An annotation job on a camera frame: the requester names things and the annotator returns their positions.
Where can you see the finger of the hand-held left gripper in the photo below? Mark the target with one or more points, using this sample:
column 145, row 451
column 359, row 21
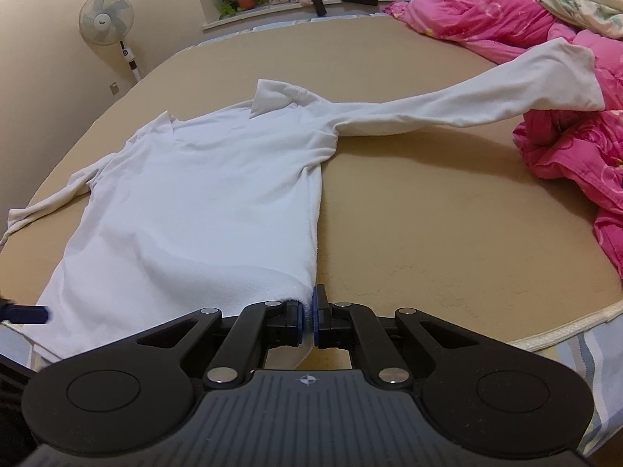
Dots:
column 27, row 314

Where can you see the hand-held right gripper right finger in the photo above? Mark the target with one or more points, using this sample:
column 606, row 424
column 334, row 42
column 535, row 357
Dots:
column 316, row 318

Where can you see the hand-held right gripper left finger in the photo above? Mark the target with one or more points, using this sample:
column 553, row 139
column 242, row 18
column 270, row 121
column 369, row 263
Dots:
column 301, row 323

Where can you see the white long-sleeved shirt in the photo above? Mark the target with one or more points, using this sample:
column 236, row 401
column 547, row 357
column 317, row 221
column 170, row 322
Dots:
column 194, row 194

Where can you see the white standing fan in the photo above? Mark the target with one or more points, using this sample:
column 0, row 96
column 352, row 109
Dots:
column 104, row 17

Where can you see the pink floral quilt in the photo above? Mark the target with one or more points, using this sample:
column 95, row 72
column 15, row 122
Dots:
column 467, row 14

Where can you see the pale patterned garment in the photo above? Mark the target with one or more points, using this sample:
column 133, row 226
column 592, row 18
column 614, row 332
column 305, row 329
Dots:
column 574, row 0

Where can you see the wall outlet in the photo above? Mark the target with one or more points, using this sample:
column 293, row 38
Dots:
column 113, row 88

